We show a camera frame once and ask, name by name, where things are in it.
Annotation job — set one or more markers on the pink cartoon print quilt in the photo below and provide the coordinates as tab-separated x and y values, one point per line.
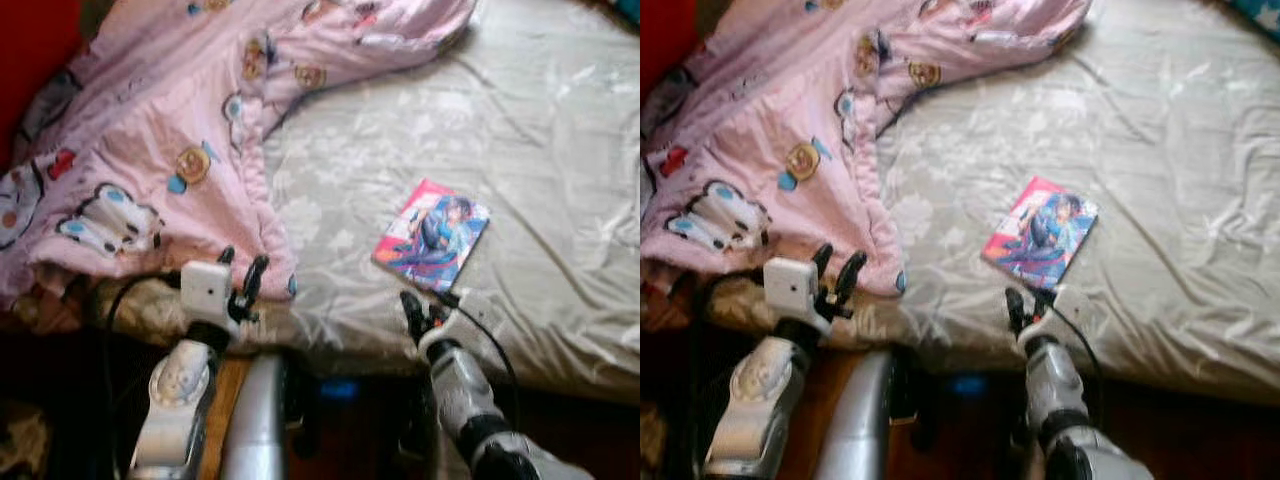
790	110
180	110

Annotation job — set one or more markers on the grey floral bed cover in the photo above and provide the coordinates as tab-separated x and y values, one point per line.
500	150
1150	150

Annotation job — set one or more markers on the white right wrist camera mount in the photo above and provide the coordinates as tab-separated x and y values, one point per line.
1065	305
458	322

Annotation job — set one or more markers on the silver left robot leg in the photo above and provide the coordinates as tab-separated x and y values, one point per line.
255	430
860	430

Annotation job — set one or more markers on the crumpled beige cloth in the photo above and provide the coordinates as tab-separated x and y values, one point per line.
652	440
22	440

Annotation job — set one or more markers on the red sofa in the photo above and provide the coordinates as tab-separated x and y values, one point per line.
665	40
30	60

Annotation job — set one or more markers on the colourful comic book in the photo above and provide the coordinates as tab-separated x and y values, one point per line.
1040	235
435	235

